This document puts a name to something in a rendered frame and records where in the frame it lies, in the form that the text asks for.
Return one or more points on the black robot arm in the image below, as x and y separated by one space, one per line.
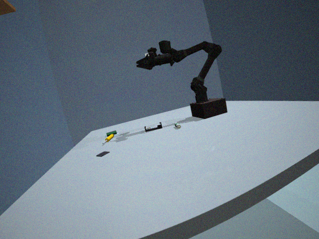
171 56

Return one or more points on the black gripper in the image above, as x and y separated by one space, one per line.
150 61

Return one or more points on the yellow-handled screwdriver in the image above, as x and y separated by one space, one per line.
108 138

